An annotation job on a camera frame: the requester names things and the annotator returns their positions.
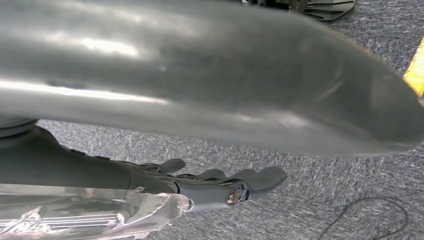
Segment silver robot leg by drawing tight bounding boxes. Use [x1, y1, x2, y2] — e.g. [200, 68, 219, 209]
[0, 0, 424, 159]

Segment dark robot foot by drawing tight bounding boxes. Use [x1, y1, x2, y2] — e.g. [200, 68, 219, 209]
[243, 0, 357, 23]

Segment yellow floor tape square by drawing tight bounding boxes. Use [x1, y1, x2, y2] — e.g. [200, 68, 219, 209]
[403, 35, 424, 98]

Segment black floor cable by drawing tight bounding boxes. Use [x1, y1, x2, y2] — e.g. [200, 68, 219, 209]
[317, 197, 410, 240]

